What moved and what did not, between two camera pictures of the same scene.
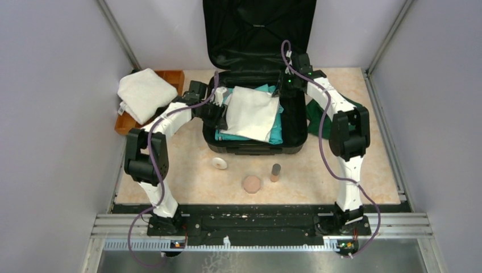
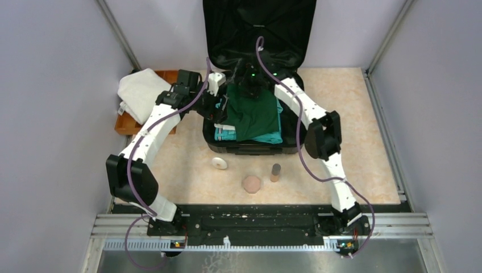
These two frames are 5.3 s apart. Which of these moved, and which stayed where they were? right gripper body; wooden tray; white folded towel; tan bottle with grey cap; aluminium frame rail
Moved: right gripper body
Stayed: aluminium frame rail; white folded towel; wooden tray; tan bottle with grey cap
